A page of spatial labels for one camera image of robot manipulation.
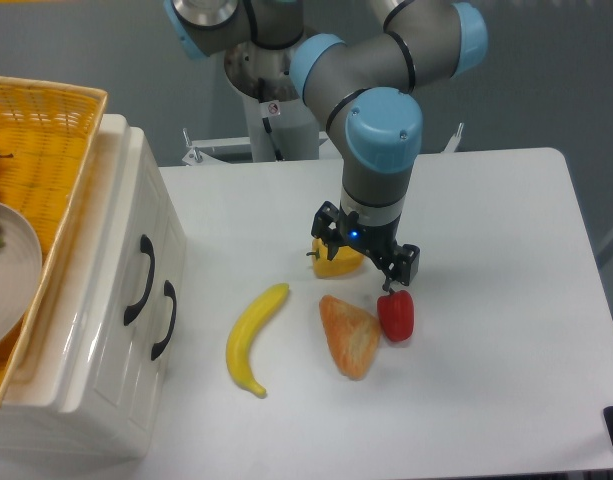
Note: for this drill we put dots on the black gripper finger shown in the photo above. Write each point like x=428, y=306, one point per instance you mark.
x=324, y=228
x=398, y=263

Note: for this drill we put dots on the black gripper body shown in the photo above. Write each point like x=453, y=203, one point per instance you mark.
x=370, y=231

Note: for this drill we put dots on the black top drawer handle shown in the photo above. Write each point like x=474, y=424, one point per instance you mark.
x=140, y=278

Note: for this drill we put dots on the black drawer handle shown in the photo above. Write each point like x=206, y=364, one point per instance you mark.
x=140, y=278
x=166, y=321

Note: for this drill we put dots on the white drawer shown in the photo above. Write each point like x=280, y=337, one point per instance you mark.
x=105, y=356

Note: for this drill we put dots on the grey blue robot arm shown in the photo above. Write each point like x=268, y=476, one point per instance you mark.
x=297, y=85

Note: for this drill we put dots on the white drawer cabinet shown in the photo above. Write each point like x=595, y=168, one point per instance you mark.
x=38, y=412

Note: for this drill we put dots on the yellow bell pepper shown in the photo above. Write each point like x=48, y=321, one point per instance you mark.
x=345, y=261

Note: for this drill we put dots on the red bell pepper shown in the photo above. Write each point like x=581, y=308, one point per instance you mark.
x=396, y=315

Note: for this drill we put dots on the peeled orange segment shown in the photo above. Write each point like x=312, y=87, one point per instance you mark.
x=353, y=335

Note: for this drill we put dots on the yellow banana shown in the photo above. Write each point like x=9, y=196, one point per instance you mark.
x=244, y=332

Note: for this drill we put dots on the yellow wicker basket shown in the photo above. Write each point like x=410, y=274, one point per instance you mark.
x=47, y=131

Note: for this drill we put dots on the grey ceramic plate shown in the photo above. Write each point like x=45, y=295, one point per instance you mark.
x=20, y=267

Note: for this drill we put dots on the black lower drawer handle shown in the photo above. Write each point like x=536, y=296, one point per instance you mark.
x=166, y=321

